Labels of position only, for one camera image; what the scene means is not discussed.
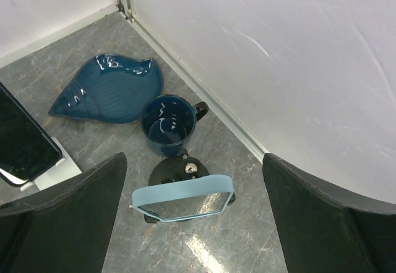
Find dark blue ceramic mug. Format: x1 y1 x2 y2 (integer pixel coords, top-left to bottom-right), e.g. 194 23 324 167
140 95 209 157

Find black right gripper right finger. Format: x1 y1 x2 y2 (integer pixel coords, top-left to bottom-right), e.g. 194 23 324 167
262 154 395 272

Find black phone on white stand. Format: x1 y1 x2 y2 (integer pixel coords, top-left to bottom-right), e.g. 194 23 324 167
1 85 62 187

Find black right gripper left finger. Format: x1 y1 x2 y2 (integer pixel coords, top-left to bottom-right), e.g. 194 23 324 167
1 153 127 272

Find white phone stand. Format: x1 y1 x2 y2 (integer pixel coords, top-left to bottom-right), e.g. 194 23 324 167
20 137 82 191

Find blue shell-shaped plate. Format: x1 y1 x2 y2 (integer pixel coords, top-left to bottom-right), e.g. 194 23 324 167
48 54 164 124

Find black round-base phone stand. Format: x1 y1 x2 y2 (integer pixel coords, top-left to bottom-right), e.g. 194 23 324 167
147 150 228 222

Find light blue cased phone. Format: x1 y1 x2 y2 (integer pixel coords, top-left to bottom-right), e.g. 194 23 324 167
132 175 234 222

